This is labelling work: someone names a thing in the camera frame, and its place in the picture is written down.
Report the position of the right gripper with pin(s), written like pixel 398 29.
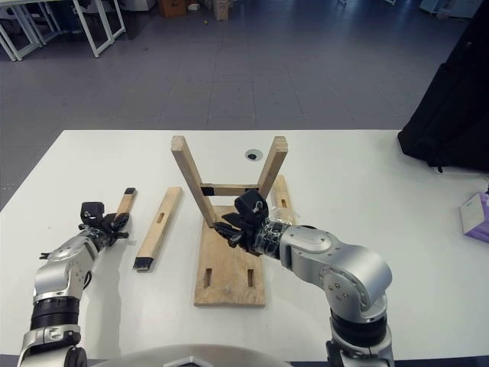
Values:
pixel 263 237

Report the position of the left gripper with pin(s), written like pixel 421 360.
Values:
pixel 100 235

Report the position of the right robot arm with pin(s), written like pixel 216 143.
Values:
pixel 344 264

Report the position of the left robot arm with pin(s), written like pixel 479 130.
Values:
pixel 57 275

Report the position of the wooden cross bar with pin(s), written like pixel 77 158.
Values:
pixel 229 189

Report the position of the wooden leg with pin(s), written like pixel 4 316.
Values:
pixel 282 193
pixel 274 164
pixel 193 179
pixel 158 229

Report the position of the wooden seat board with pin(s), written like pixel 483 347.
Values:
pixel 229 267

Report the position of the robot body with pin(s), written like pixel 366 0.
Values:
pixel 206 357

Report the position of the brown cardboard box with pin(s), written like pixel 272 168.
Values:
pixel 168 7

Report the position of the purple tissue box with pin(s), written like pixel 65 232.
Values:
pixel 475 218

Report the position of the black backpack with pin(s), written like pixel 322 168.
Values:
pixel 454 95

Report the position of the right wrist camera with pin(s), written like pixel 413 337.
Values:
pixel 250 202

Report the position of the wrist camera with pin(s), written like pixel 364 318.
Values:
pixel 92 210
pixel 250 202

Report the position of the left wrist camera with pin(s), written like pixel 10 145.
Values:
pixel 92 210

